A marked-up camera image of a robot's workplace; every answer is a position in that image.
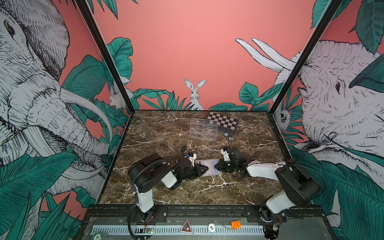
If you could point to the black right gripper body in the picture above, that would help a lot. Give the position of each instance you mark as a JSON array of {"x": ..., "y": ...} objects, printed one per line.
[{"x": 228, "y": 166}]

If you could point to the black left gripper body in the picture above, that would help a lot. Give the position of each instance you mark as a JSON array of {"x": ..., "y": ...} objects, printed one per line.
[{"x": 193, "y": 172}]

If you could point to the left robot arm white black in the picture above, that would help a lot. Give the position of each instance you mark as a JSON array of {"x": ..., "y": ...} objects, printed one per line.
[{"x": 146, "y": 173}]

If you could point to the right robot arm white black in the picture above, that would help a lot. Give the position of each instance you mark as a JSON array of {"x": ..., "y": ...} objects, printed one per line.
[{"x": 299, "y": 186}]

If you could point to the clear acrylic organizer box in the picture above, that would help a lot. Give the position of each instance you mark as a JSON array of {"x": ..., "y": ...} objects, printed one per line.
[{"x": 203, "y": 129}]

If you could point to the folded checkered chess board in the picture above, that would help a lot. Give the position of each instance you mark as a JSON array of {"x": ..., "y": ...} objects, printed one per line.
[{"x": 225, "y": 123}]

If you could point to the red warning triangle sticker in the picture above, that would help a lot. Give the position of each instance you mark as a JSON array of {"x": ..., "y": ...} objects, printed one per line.
[{"x": 187, "y": 228}]

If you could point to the white round button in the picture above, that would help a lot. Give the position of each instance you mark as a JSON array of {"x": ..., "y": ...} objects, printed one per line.
[{"x": 211, "y": 227}]

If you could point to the orange tag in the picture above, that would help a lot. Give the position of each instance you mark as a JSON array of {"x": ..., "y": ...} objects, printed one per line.
[{"x": 236, "y": 225}]

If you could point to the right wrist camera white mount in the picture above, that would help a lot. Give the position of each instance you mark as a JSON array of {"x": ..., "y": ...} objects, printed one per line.
[{"x": 225, "y": 154}]

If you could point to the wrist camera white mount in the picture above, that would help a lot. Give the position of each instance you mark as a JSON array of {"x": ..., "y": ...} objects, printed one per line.
[
  {"x": 192, "y": 157},
  {"x": 225, "y": 154}
]

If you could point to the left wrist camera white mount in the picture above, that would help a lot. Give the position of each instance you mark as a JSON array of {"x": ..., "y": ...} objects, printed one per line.
[{"x": 192, "y": 157}]

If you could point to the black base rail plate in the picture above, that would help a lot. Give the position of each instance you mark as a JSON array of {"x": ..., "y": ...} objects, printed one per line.
[{"x": 164, "y": 213}]

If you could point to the right black frame post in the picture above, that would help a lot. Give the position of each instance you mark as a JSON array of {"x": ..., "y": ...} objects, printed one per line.
[{"x": 326, "y": 18}]

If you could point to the black frame post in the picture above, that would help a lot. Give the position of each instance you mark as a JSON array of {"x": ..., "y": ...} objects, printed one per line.
[
  {"x": 97, "y": 36},
  {"x": 326, "y": 18}
]

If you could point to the left black frame post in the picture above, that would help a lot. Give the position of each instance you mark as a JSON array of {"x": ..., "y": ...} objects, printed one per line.
[{"x": 97, "y": 36}]

